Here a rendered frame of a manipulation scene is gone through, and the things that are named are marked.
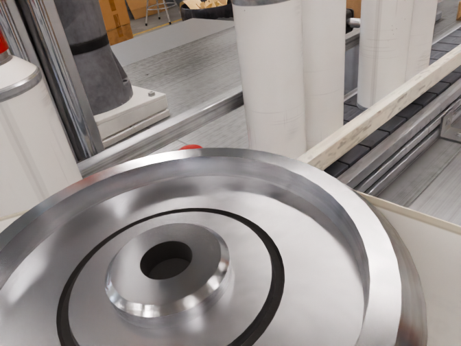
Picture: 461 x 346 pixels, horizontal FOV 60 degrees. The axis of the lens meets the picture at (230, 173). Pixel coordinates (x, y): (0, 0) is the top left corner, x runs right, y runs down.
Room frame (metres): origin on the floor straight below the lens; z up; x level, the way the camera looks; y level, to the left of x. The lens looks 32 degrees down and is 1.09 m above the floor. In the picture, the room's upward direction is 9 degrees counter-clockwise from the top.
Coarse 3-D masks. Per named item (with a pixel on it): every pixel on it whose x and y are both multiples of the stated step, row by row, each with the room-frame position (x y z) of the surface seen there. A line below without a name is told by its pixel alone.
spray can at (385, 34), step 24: (384, 0) 0.41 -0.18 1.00; (408, 0) 0.41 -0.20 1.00; (360, 24) 0.43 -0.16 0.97; (384, 24) 0.41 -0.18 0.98; (408, 24) 0.41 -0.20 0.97; (360, 48) 0.43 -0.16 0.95; (384, 48) 0.40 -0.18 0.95; (408, 48) 0.41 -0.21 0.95; (360, 72) 0.43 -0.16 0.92; (384, 72) 0.40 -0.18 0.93; (360, 96) 0.42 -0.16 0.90; (384, 96) 0.40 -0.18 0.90
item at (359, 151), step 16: (432, 48) 0.59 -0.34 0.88; (448, 48) 0.58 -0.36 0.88; (448, 80) 0.47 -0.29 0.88; (352, 96) 0.46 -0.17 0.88; (432, 96) 0.43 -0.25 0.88; (352, 112) 0.42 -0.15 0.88; (400, 112) 0.40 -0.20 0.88; (416, 112) 0.40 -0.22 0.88; (384, 128) 0.37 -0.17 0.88; (368, 144) 0.34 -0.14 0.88; (336, 160) 0.32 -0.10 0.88; (352, 160) 0.32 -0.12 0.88; (336, 176) 0.30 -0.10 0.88
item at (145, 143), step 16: (352, 32) 0.45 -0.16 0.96; (224, 96) 0.32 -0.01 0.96; (240, 96) 0.33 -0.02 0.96; (192, 112) 0.30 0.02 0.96; (208, 112) 0.30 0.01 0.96; (224, 112) 0.31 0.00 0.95; (160, 128) 0.28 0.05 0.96; (176, 128) 0.28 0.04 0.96; (192, 128) 0.29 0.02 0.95; (128, 144) 0.26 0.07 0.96; (144, 144) 0.26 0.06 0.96; (160, 144) 0.27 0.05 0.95; (96, 160) 0.24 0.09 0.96; (112, 160) 0.25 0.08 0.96; (128, 160) 0.25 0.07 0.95
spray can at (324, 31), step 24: (312, 0) 0.32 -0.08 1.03; (336, 0) 0.32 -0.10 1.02; (312, 24) 0.32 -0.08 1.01; (336, 24) 0.32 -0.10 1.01; (312, 48) 0.32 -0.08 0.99; (336, 48) 0.32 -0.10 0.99; (312, 72) 0.32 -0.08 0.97; (336, 72) 0.32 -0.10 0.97; (312, 96) 0.32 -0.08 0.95; (336, 96) 0.32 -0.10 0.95; (312, 120) 0.32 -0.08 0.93; (336, 120) 0.32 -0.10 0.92; (312, 144) 0.32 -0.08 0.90
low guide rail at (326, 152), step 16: (432, 64) 0.44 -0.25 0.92; (448, 64) 0.45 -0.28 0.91; (416, 80) 0.40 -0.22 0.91; (432, 80) 0.42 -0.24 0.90; (400, 96) 0.37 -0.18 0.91; (416, 96) 0.40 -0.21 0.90; (368, 112) 0.34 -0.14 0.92; (384, 112) 0.35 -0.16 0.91; (352, 128) 0.32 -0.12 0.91; (368, 128) 0.33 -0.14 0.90; (320, 144) 0.30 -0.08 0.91; (336, 144) 0.30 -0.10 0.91; (352, 144) 0.31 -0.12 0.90; (304, 160) 0.28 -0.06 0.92; (320, 160) 0.28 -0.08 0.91
